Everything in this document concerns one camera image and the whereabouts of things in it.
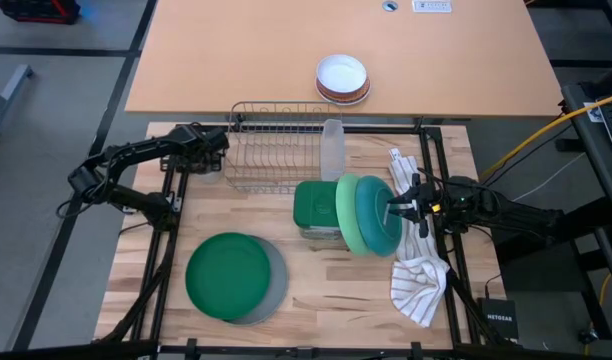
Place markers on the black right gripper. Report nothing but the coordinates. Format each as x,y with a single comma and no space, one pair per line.
423,205

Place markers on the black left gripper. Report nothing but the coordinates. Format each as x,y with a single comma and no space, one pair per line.
206,140

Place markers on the teal plate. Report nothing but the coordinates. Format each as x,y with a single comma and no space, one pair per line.
373,215

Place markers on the light green plate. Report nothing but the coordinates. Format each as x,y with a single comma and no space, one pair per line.
347,210

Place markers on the green Cascade detergent tub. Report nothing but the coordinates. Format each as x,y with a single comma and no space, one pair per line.
316,205

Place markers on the dark green plate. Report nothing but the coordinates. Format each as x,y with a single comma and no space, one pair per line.
226,275

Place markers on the grey plate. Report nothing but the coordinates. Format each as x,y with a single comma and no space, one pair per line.
278,280

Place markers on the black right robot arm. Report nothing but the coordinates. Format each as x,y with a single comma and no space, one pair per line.
511,215

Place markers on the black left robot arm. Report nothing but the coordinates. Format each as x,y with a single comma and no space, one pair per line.
136,147

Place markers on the grey translucent cup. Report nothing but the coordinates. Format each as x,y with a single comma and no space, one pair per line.
212,176

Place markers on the white striped dish towel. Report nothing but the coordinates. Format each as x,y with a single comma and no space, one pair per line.
418,290

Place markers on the light wooden desk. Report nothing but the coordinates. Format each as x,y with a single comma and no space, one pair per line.
236,60

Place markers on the translucent plastic utensil holder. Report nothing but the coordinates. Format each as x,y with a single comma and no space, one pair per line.
332,150

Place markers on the white bowl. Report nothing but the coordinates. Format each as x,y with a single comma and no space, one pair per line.
342,74

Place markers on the red and black crate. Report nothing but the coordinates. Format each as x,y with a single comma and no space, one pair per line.
36,10

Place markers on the black Netgear network switch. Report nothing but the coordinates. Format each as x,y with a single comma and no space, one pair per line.
498,320

